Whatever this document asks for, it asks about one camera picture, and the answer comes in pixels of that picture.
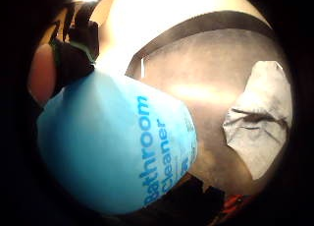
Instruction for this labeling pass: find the light blue cleaner bottle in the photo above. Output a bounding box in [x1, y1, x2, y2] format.
[36, 69, 199, 216]

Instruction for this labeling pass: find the grey crumpled cloth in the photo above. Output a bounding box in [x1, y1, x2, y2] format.
[222, 60, 293, 181]

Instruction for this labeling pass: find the red object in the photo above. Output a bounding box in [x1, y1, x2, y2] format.
[219, 194, 253, 222]

